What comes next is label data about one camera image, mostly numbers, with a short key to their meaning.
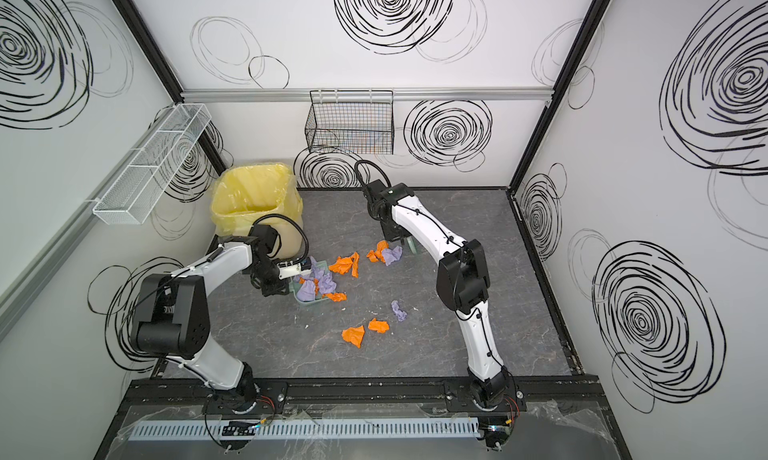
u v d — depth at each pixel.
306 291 0.89
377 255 0.99
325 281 0.93
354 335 0.83
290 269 0.81
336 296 0.89
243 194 0.97
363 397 0.75
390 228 0.83
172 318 0.46
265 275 0.77
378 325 0.85
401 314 0.87
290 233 0.93
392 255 0.99
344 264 0.96
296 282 0.92
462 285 0.55
